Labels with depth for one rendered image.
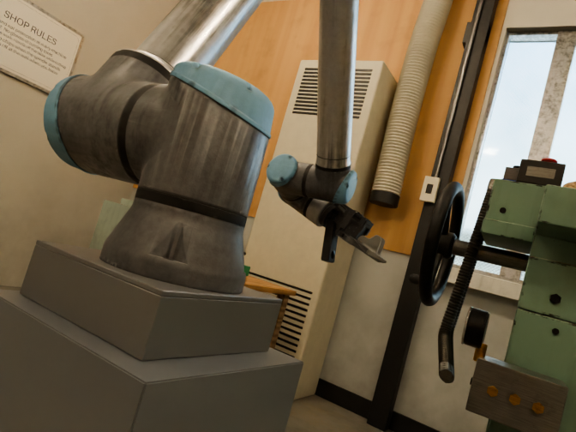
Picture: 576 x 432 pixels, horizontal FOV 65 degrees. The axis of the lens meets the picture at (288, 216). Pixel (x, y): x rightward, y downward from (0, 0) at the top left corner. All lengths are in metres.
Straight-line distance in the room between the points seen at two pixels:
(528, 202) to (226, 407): 0.71
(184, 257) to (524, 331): 0.56
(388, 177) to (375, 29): 1.04
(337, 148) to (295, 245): 1.33
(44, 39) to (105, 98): 2.66
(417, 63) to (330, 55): 1.58
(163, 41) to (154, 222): 0.34
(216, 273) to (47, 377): 0.20
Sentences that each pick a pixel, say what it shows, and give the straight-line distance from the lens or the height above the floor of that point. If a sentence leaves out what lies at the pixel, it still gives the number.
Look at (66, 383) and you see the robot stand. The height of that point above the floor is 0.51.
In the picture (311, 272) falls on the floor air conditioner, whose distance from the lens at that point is 2.31.
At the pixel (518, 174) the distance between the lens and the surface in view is 1.03.
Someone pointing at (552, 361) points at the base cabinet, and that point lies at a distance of 0.85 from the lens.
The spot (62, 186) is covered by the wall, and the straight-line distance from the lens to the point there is 3.43.
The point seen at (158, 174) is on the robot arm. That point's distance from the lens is 0.57.
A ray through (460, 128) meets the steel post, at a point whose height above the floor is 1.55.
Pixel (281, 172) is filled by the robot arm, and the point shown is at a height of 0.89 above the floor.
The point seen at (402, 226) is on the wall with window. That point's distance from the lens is 2.47.
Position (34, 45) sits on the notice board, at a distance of 3.30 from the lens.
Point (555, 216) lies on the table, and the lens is 0.77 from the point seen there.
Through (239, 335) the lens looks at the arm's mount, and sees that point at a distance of 0.60.
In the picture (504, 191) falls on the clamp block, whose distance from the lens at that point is 1.02.
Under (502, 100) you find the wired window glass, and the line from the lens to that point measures 2.69.
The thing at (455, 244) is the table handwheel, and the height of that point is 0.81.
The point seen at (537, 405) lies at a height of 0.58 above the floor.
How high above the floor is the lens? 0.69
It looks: 5 degrees up
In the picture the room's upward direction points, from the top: 16 degrees clockwise
